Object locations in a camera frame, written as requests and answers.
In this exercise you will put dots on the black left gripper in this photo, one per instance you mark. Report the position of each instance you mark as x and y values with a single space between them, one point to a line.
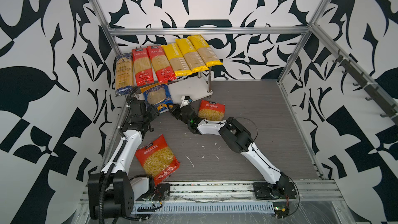
152 111

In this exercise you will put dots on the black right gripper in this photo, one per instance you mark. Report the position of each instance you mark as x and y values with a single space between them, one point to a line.
173 108

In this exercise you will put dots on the blue orecchiette pasta bag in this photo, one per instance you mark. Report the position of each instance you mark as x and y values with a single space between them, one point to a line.
158 95

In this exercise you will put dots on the red macaroni bag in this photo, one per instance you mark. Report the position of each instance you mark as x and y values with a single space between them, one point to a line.
158 160
211 111

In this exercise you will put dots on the red spaghetti pack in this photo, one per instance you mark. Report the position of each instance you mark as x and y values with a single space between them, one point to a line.
161 64
142 67

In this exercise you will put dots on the yellow Pastatime spaghetti pack front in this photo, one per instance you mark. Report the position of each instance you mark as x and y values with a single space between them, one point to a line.
176 60

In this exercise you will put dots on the yellow pastatime spaghetti pack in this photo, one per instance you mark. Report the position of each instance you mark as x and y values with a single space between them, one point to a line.
176 60
191 56
205 51

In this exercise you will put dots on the blue gold spaghetti pack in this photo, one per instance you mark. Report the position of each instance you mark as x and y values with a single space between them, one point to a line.
124 81

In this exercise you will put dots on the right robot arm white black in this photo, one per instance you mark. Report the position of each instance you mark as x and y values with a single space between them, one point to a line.
238 139

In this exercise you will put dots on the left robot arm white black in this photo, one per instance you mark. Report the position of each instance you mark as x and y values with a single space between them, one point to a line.
111 193

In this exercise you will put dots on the white two-tier shelf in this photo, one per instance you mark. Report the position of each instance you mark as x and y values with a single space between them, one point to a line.
193 85

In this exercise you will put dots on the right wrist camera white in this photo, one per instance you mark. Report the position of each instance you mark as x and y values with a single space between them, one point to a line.
185 100

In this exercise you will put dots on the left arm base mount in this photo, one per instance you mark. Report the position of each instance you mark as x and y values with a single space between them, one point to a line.
156 192

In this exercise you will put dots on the white slotted cable duct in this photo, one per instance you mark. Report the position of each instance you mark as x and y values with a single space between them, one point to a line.
206 208

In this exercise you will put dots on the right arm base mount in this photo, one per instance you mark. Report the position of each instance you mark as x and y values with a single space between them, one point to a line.
266 191

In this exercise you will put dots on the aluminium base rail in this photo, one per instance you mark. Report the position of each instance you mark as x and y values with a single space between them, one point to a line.
243 191

